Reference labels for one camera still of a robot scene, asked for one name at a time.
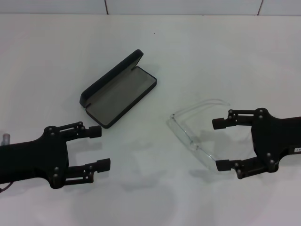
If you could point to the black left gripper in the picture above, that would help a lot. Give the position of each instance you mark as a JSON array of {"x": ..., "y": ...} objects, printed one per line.
[{"x": 35, "y": 160}]

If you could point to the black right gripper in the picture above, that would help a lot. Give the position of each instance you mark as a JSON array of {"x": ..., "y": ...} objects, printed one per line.
[{"x": 275, "y": 136}]

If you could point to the clear plastic glasses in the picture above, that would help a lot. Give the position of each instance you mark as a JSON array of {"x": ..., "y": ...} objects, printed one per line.
[{"x": 188, "y": 139}]

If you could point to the black glasses case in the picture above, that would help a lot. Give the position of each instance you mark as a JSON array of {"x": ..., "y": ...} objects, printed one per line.
[{"x": 117, "y": 99}]

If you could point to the left gripper silver plug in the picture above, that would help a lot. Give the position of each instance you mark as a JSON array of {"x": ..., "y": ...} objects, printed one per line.
[{"x": 5, "y": 139}]

